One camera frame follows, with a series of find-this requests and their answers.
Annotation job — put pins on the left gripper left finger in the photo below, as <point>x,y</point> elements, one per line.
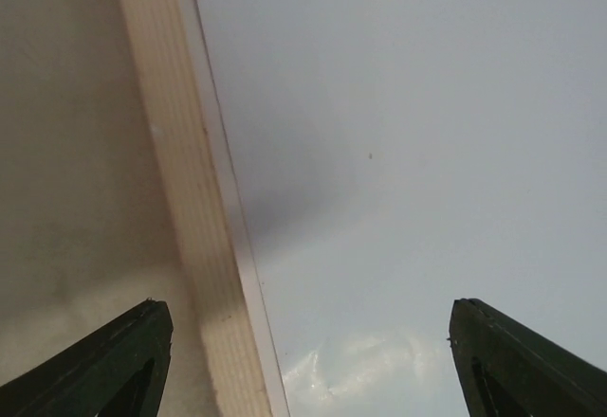
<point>118,370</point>

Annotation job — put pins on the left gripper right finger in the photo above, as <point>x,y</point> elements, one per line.
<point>506,369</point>

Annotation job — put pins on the pink picture frame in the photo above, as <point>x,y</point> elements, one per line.
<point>184,114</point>

